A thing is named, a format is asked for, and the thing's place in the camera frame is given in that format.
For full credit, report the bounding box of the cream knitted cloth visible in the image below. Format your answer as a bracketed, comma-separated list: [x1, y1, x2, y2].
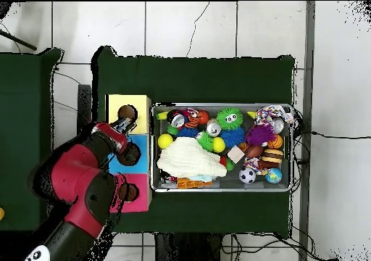
[156, 136, 228, 178]

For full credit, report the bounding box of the green spiky ball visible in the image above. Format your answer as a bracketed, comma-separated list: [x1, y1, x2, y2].
[216, 107, 244, 131]
[196, 130, 214, 152]

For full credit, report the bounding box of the wooden box with three holes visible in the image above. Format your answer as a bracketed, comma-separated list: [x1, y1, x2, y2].
[105, 94, 153, 214]

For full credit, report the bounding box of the clear mesh bin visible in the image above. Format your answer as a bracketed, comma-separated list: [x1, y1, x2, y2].
[149, 102, 294, 193]

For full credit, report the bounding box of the yellow ball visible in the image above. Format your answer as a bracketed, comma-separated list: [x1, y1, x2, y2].
[157, 133, 174, 150]

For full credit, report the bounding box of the black stand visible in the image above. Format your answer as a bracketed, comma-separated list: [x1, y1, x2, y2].
[76, 83, 93, 133]

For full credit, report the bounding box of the dark green side tablecloth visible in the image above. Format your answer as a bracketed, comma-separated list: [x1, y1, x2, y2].
[0, 47, 67, 234]

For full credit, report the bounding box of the blue spiky ball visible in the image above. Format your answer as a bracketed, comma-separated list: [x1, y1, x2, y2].
[219, 127, 246, 149]

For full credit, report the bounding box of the wooden cube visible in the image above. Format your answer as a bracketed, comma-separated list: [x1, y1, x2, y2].
[226, 145, 246, 163]

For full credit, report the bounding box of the small soccer ball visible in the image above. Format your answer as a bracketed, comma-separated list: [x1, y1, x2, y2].
[238, 167, 257, 184]

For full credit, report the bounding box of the black rod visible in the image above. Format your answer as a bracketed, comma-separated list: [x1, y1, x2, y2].
[0, 29, 38, 51]

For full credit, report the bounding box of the purple spiky ball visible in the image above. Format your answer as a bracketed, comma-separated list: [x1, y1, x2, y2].
[245, 124, 277, 146]

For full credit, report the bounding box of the burger toy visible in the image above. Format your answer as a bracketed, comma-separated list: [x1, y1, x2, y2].
[261, 148, 284, 163]

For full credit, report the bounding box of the globe ball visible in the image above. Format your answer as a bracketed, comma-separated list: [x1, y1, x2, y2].
[264, 167, 283, 184]

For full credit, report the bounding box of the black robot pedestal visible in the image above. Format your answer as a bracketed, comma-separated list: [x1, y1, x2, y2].
[154, 232, 224, 261]

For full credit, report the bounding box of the grey metal rail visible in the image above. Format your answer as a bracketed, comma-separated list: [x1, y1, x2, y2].
[299, 1, 316, 261]

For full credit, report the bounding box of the thin black cable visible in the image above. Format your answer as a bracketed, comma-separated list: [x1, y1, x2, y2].
[311, 130, 371, 141]

